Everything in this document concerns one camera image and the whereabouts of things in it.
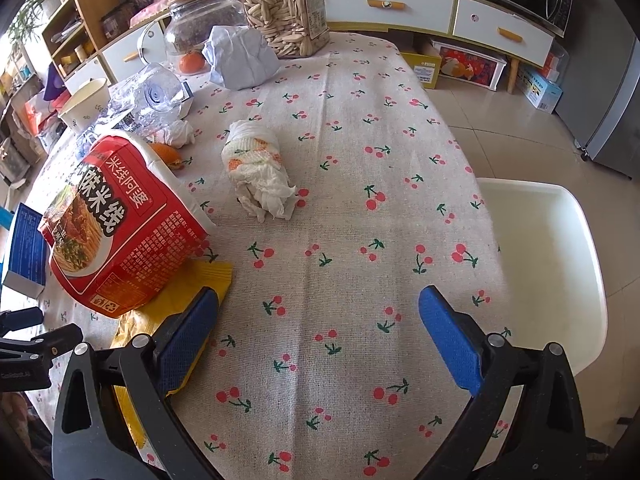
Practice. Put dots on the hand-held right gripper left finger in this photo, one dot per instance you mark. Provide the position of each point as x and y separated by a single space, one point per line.
190 340

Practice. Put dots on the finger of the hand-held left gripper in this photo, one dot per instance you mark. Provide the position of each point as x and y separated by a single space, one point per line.
20 319
55 340

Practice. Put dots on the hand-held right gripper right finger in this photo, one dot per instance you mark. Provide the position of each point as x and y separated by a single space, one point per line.
445 340

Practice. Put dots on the yellow plastic wrapper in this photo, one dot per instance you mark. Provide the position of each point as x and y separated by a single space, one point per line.
200 280

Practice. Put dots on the red instant noodle bowl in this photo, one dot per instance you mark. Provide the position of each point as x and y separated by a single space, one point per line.
125 220

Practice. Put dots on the printed paper towel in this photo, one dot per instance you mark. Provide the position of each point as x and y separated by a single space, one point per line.
255 165

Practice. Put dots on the small white tissue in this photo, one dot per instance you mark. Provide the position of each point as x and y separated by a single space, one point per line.
177 132

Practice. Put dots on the crushed clear plastic bottle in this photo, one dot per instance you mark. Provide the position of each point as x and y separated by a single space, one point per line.
155 95

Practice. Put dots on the blue cardboard box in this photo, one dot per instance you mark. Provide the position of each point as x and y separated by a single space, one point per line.
25 245

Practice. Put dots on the blue plastic stool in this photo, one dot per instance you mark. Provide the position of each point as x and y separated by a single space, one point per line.
5 216

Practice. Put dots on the white plastic chair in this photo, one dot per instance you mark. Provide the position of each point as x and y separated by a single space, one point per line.
540 260

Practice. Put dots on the cherry print tablecloth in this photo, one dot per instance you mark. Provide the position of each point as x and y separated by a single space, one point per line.
350 210

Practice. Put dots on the orange and white bag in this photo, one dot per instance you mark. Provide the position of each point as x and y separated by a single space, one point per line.
40 115

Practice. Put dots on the leaf print paper cup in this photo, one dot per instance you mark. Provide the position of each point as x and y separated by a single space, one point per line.
82 105

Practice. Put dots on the purple cloth item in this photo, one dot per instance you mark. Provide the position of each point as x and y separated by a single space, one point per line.
55 85

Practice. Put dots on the blue and white carton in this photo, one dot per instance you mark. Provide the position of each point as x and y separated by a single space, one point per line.
540 87

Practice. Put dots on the yellow cardboard box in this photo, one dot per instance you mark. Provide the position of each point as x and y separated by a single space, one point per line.
422 67

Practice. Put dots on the red printed storage bin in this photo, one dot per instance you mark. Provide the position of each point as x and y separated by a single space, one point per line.
470 67

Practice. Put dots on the grey refrigerator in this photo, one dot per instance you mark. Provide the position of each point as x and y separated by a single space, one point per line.
610 120

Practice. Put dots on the tangerine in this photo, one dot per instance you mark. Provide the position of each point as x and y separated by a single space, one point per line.
192 62

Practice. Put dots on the crumpled pale blue paper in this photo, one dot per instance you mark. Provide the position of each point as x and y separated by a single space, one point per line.
240 57

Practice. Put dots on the wooden shelf unit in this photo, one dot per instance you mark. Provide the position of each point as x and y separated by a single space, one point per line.
85 15

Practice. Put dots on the potted spider plant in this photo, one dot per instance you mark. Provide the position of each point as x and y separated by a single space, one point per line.
32 7

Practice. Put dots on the glass pitcher with wooden lid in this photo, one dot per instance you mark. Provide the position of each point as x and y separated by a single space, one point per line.
200 25

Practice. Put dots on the pink cloth runner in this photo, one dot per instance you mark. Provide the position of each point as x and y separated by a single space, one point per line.
150 10

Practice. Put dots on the white and wood sideboard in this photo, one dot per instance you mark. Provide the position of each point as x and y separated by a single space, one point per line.
415 5

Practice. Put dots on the clear plastic jar of seeds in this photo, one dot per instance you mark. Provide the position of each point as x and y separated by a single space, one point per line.
280 10

